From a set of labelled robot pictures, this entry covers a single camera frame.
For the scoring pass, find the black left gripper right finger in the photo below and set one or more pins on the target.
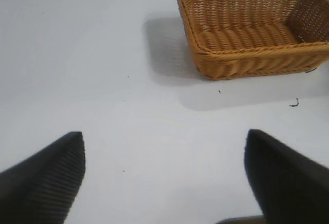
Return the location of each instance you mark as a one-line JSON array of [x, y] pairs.
[[288, 183]]

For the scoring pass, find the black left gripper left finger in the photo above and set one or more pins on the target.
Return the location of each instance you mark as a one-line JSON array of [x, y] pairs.
[[43, 180]]

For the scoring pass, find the brown woven wicker basket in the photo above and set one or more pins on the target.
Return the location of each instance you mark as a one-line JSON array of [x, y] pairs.
[[246, 39]]

